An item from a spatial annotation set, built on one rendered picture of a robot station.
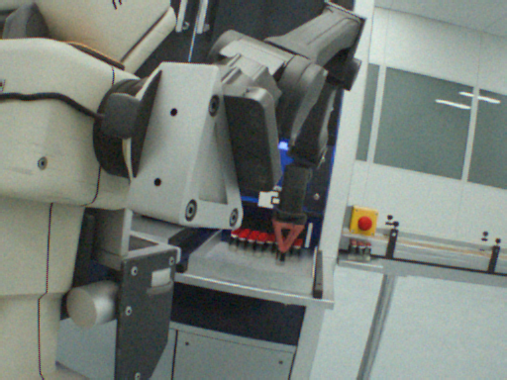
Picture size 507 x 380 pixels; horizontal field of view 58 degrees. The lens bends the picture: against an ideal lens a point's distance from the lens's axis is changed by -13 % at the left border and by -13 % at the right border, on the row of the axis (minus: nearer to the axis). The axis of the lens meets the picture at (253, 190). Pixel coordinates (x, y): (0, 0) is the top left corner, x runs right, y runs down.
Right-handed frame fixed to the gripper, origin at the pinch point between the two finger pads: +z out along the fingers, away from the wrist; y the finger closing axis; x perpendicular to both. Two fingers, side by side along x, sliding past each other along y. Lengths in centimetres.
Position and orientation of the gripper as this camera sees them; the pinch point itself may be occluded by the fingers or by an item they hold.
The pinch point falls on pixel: (282, 246)
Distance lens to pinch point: 126.3
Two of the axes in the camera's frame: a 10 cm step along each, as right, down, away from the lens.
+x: -9.8, -1.5, -1.4
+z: -1.6, 9.8, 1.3
